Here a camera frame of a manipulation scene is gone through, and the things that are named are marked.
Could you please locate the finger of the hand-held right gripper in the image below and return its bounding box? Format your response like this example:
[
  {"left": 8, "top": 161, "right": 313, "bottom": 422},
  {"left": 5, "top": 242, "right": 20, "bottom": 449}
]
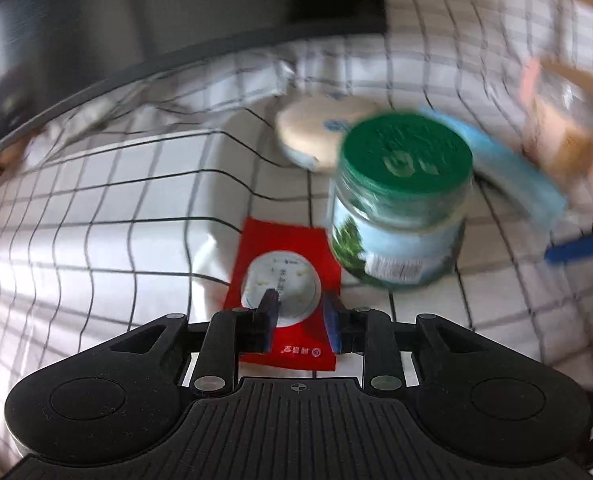
[{"left": 545, "top": 210, "right": 593, "bottom": 264}]

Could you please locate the green lidded glass jar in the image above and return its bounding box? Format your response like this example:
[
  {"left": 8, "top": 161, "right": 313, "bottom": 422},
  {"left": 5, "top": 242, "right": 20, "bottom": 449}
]
[{"left": 329, "top": 112, "right": 473, "bottom": 291}]

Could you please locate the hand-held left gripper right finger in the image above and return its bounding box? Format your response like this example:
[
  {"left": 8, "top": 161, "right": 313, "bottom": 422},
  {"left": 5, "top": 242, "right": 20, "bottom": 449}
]
[{"left": 323, "top": 290, "right": 485, "bottom": 397}]

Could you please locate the red packet with white disc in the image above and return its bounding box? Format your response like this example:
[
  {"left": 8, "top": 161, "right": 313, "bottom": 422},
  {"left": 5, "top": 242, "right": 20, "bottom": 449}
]
[{"left": 221, "top": 217, "right": 342, "bottom": 371}]

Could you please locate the large clear plastic jar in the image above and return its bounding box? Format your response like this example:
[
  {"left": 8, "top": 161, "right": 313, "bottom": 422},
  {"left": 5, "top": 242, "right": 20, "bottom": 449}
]
[{"left": 534, "top": 60, "right": 593, "bottom": 186}]

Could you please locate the black monitor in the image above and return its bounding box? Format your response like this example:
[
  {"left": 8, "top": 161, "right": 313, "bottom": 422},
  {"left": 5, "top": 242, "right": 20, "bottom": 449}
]
[{"left": 0, "top": 0, "right": 388, "bottom": 171}]

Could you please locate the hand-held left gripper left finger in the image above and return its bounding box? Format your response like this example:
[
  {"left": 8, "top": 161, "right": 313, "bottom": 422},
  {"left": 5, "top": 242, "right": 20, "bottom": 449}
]
[{"left": 110, "top": 288, "right": 280, "bottom": 397}]

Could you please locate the blue face mask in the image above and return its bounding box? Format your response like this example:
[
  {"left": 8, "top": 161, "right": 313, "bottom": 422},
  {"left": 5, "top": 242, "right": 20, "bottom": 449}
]
[{"left": 419, "top": 105, "right": 567, "bottom": 233}]

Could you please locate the checkered white tablecloth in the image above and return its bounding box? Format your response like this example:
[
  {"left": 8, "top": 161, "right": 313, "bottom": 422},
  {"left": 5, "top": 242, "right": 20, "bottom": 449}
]
[{"left": 0, "top": 0, "right": 593, "bottom": 480}]

